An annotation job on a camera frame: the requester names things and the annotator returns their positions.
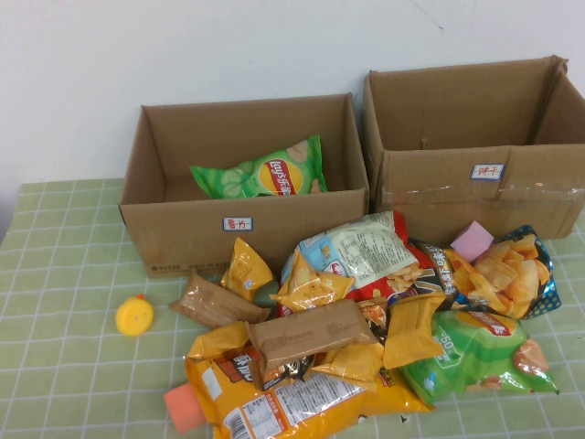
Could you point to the green cucumber chips bag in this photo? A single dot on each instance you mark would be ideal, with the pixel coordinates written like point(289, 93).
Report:
point(274, 176)

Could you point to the plain yellow snack packet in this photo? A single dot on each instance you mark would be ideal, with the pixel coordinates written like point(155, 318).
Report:
point(247, 272)
point(411, 329)
point(356, 361)

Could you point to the black orange snack packet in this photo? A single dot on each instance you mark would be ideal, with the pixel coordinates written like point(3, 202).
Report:
point(294, 366)
point(377, 318)

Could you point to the yellow packet with chips picture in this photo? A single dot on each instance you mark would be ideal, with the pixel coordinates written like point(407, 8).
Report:
point(311, 288)

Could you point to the red and white chips bag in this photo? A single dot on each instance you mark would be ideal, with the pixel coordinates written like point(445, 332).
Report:
point(365, 256)

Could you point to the cardboard box with printed code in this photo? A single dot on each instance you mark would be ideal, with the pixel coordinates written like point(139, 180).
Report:
point(183, 238)

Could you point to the small brown biscuit pack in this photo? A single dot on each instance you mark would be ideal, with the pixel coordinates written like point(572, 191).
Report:
point(215, 302)

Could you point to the large brown biscuit pack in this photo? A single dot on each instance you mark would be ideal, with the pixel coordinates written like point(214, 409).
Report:
point(311, 334)

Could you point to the cardboard box with clear tape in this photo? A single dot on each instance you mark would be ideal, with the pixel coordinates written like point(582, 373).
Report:
point(434, 183)

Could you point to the pink foam block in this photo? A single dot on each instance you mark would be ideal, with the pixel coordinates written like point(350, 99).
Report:
point(473, 240)

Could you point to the yellow duck toy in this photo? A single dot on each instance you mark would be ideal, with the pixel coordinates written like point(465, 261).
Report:
point(135, 318)

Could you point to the large yellow chips bag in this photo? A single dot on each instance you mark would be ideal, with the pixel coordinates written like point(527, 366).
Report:
point(283, 407)

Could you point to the black and blue chips bag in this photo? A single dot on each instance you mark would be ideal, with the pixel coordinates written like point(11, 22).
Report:
point(503, 274)

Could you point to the orange foam block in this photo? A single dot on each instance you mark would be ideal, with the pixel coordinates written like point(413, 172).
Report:
point(183, 407)

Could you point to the green checked tablecloth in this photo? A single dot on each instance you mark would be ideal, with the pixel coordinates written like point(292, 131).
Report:
point(68, 256)

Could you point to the green chips bag with onions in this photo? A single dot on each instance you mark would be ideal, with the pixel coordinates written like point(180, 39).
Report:
point(475, 361)

